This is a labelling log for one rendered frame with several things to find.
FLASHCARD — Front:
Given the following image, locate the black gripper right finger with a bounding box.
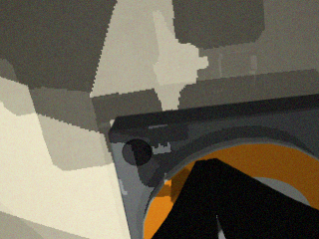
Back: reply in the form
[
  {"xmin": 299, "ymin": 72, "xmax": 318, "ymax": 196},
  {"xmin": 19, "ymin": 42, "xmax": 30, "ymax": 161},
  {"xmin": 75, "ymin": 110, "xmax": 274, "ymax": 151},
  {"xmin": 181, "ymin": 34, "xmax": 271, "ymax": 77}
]
[{"xmin": 206, "ymin": 158, "xmax": 319, "ymax": 239}]

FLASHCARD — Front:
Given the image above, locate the orange and grey round plate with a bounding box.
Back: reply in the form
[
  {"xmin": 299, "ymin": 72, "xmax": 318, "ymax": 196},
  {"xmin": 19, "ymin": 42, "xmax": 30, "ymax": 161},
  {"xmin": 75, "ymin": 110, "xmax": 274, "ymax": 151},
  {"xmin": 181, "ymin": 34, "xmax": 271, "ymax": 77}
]
[{"xmin": 143, "ymin": 138, "xmax": 319, "ymax": 239}]

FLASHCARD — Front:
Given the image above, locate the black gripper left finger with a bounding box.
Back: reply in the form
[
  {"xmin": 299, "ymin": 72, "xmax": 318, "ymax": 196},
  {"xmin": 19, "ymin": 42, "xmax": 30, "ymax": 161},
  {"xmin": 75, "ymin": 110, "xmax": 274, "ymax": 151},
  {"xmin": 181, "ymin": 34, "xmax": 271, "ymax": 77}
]
[{"xmin": 152, "ymin": 160, "xmax": 219, "ymax": 239}]

